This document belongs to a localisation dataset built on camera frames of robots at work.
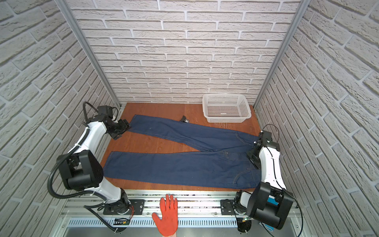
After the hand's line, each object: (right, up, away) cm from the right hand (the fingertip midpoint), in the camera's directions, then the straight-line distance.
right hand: (253, 158), depth 81 cm
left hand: (-74, +18, +6) cm, 77 cm away
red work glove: (-46, -29, -12) cm, 56 cm away
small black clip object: (-41, +22, +29) cm, 55 cm away
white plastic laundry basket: (-7, +32, +37) cm, 49 cm away
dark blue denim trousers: (-12, -6, +8) cm, 16 cm away
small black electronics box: (-70, -29, -9) cm, 76 cm away
